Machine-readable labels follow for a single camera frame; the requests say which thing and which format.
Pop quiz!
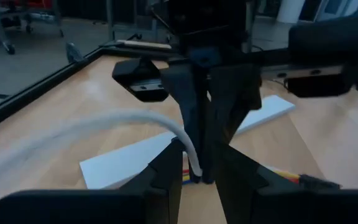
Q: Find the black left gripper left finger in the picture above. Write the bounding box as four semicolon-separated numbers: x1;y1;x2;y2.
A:
0;136;186;224

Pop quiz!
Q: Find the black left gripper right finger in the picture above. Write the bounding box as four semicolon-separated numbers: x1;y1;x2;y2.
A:
212;144;358;224

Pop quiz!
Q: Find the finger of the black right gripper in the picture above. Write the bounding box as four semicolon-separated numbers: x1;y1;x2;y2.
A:
205;15;358;183
112;57;211;183

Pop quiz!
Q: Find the white raceway cover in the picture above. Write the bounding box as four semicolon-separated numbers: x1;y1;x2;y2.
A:
79;95;296;190

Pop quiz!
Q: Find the black table frame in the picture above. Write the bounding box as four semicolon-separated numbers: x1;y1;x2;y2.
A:
0;40;183;135

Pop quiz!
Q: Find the black frame bracket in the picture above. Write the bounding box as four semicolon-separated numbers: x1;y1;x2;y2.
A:
65;42;84;64

